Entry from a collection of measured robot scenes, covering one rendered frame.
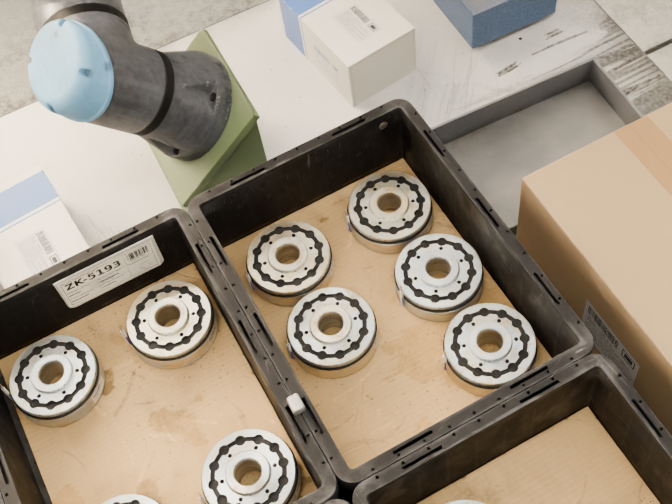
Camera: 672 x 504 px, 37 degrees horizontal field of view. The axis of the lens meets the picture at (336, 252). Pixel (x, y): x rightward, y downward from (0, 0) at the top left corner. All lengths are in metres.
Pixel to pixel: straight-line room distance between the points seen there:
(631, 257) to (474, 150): 0.39
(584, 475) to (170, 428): 0.46
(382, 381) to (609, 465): 0.26
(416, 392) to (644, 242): 0.30
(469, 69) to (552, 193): 0.43
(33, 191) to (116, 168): 0.16
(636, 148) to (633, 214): 0.09
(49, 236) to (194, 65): 0.30
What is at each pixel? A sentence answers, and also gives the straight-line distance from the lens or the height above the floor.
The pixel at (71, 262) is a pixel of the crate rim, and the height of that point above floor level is 0.93.
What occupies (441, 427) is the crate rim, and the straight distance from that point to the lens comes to 1.02.
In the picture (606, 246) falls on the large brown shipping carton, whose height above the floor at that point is 0.90.
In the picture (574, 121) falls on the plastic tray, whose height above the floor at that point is 0.70.
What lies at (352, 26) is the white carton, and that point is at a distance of 1.53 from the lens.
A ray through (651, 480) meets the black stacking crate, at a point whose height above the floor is 0.85.
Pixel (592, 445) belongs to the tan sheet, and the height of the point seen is 0.83.
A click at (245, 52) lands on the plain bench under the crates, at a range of 1.65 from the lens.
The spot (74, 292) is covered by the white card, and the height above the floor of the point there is 0.89.
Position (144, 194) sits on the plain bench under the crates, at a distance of 1.51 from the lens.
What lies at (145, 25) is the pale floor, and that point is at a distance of 2.76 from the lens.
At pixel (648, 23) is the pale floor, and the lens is 2.65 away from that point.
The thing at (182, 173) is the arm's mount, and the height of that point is 0.77.
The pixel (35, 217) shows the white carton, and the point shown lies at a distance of 1.43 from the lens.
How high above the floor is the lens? 1.88
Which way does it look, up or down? 58 degrees down
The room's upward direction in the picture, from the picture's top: 11 degrees counter-clockwise
